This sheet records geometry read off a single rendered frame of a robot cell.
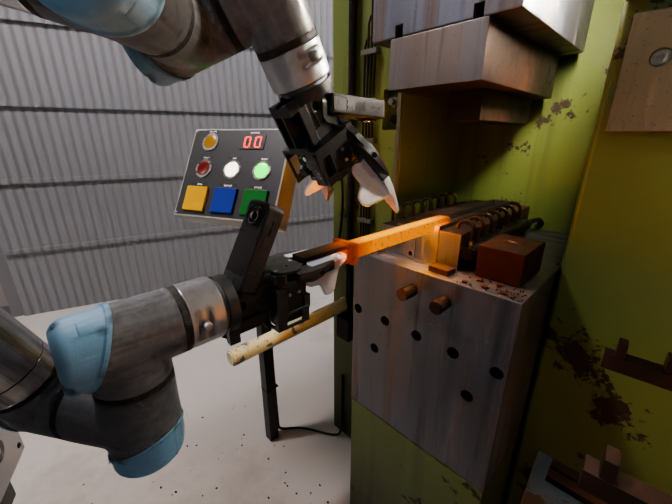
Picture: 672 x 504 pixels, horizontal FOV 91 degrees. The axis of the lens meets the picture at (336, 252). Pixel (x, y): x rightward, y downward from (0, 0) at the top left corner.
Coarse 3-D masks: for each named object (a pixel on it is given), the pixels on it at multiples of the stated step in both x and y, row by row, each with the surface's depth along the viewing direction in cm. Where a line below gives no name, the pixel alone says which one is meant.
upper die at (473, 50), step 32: (448, 32) 59; (480, 32) 55; (512, 32) 61; (416, 64) 64; (448, 64) 60; (480, 64) 56; (512, 64) 64; (544, 64) 76; (448, 96) 80; (544, 96) 81
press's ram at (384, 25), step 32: (384, 0) 66; (416, 0) 62; (448, 0) 58; (480, 0) 54; (512, 0) 51; (544, 0) 55; (576, 0) 66; (384, 32) 68; (416, 32) 63; (544, 32) 63; (576, 32) 71
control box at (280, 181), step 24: (192, 144) 102; (216, 144) 98; (240, 144) 95; (264, 144) 93; (192, 168) 100; (216, 168) 97; (240, 168) 94; (288, 168) 91; (240, 192) 92; (288, 192) 93; (192, 216) 96; (216, 216) 93; (240, 216) 90; (288, 216) 94
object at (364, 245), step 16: (416, 224) 67; (432, 224) 69; (336, 240) 54; (352, 240) 56; (368, 240) 56; (384, 240) 58; (400, 240) 62; (304, 256) 47; (320, 256) 48; (352, 256) 52
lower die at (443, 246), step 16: (448, 208) 92; (464, 208) 87; (528, 208) 93; (384, 224) 79; (400, 224) 76; (448, 224) 71; (464, 224) 74; (480, 224) 74; (496, 224) 78; (416, 240) 74; (432, 240) 71; (448, 240) 68; (464, 240) 68; (416, 256) 75; (432, 256) 72; (448, 256) 69
